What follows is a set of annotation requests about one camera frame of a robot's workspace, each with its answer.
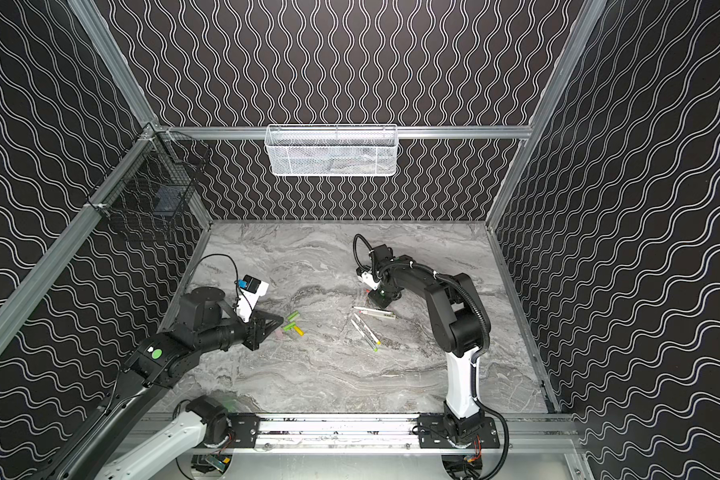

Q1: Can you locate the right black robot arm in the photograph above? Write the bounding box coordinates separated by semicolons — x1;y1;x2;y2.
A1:
356;244;491;444

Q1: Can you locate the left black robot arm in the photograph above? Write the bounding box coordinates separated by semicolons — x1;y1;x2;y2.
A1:
32;278;284;479

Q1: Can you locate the green ended pen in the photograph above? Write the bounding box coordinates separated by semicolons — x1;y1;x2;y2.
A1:
350;319;378;352

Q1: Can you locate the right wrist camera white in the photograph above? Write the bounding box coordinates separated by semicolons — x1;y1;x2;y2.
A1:
359;271;379;290

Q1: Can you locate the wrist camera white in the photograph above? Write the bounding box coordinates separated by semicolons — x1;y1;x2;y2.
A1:
359;271;379;290
236;275;270;322

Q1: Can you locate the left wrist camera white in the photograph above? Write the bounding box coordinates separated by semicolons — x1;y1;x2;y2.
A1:
236;275;270;322

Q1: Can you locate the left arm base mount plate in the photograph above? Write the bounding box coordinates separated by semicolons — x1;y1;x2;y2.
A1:
196;413;261;450

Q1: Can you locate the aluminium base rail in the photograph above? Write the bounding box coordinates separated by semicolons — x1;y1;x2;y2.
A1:
95;412;583;454

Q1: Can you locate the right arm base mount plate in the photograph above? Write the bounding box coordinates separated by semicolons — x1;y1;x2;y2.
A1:
411;412;500;449

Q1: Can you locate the white mesh wall basket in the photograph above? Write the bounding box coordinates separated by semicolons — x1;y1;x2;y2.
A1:
264;124;400;177

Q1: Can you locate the black wire wall basket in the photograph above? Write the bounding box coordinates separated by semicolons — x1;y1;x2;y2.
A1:
92;125;211;243

